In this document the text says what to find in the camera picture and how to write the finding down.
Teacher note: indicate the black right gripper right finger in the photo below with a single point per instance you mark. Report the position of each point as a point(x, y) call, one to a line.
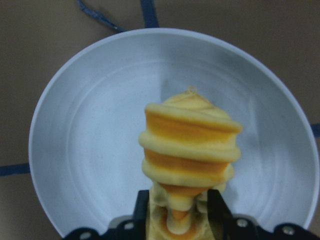
point(218, 214)

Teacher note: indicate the yellow orange croissant bread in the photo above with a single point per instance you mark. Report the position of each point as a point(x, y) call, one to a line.
point(189, 147)

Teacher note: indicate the light blue round plate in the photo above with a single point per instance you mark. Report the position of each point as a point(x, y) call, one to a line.
point(84, 155)

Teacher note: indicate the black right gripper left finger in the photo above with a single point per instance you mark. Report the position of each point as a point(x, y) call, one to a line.
point(141, 206)

